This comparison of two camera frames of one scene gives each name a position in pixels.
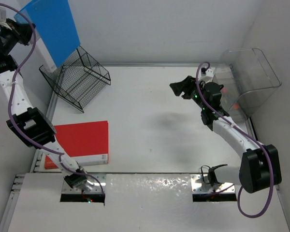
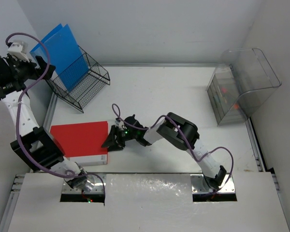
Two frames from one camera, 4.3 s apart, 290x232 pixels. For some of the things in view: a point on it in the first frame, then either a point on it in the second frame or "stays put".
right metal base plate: (200, 184) stays put
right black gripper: (185, 85) -> (111, 139)
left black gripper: (21, 32) -> (31, 65)
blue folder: (54, 22) -> (65, 56)
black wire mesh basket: (78, 79) stays put
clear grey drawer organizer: (247, 79) stays put
